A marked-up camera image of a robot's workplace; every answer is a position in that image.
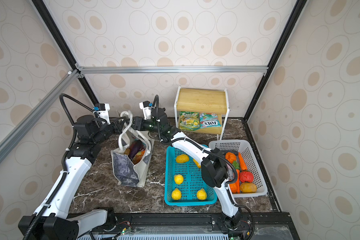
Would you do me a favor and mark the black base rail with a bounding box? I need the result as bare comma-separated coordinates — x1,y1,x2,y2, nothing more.
91,212,300,240

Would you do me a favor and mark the silver aluminium frame bar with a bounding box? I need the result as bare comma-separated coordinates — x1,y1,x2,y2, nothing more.
0,70,79,164
79,66,268,74

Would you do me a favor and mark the white wire wooden shelf rack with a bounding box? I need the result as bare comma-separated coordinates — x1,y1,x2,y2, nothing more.
174,87,230,140

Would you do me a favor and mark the cream canvas grocery bag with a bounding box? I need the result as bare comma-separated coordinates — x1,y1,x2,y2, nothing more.
111,111,154,188

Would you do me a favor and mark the teal Fox's candy bag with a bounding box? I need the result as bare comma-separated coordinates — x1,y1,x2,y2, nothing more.
199,113,221,129

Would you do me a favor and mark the orange fruits candy bag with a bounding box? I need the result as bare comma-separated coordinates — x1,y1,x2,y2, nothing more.
132,150,145,165

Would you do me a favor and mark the yellow lemon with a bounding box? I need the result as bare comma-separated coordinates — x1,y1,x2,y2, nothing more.
171,188,182,201
197,189,208,201
174,175,184,185

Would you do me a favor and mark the brown potato front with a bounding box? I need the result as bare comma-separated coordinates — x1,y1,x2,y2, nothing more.
240,182,258,194

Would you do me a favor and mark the orange front white basket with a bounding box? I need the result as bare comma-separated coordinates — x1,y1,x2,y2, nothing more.
230,181,240,194

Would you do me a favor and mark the teal plastic basket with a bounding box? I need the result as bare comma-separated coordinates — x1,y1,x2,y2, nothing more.
165,147,217,207

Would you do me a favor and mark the yellow lemon front left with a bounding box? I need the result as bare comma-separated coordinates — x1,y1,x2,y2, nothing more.
171,188,182,201

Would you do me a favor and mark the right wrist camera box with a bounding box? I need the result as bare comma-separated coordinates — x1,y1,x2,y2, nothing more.
139,101,166,121

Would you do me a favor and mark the orange carrot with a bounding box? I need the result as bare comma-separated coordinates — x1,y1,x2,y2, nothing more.
238,153,248,171
235,170,240,194

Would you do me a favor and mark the orange back white basket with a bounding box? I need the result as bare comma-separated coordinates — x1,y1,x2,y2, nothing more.
225,152,237,164

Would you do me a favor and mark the red knobbly fruit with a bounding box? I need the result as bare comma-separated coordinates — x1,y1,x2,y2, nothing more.
239,171,254,183

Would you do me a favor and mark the yellow lemon front right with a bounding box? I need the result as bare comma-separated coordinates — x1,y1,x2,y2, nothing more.
197,189,208,201

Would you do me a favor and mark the yellow lemon middle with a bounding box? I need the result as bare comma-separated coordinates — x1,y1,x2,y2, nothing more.
174,175,184,185

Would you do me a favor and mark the yellow pear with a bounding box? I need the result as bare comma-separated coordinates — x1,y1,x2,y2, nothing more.
193,159,201,169

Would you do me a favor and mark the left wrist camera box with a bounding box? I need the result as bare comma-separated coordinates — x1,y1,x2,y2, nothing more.
93,103,110,125

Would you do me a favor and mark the orange white basket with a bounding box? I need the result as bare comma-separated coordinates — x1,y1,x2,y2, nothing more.
225,152,237,164
230,181,240,194

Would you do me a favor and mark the green lemon candy bag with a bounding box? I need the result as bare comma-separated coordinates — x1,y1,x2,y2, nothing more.
179,111,200,131

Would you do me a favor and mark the silver aluminium frame bar left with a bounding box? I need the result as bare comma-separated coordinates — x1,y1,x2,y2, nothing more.
0,70,79,164

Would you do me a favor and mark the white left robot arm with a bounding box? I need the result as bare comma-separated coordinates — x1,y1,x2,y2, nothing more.
18,94,126,240

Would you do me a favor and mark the white plastic basket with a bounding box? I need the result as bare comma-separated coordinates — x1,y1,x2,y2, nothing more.
209,140,268,198

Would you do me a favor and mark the yellow mango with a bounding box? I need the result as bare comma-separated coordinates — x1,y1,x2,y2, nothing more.
176,154,190,164

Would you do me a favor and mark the orange carrot back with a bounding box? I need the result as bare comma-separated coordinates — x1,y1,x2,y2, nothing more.
238,153,248,171

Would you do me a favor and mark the dark purple eggplant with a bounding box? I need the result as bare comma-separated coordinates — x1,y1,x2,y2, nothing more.
128,140,144,159

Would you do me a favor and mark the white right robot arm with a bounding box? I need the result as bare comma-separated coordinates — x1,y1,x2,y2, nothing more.
131,117,243,231

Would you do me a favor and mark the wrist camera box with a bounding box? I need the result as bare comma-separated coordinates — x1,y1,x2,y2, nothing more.
93,103,110,125
139,101,166,121

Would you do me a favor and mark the silver aluminium frame bar back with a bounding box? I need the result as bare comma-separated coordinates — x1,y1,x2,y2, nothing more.
79,66,268,74

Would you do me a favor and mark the orange carrot front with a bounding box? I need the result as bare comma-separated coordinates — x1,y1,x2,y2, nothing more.
235,170,240,194

